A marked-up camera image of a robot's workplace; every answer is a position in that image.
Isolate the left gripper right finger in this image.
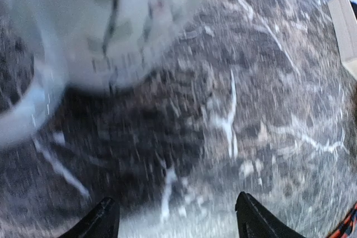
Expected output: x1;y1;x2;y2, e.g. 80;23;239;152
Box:
235;191;304;238

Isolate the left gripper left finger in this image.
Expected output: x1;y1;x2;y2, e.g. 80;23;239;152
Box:
59;197;120;238

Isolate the red navy striped tie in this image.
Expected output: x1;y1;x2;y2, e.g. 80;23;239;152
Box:
327;203;357;238

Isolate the white patterned mug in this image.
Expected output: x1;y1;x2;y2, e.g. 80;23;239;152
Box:
1;0;203;149

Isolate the wooden compartment organizer box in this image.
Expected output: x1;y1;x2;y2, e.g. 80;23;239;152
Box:
327;0;356;80

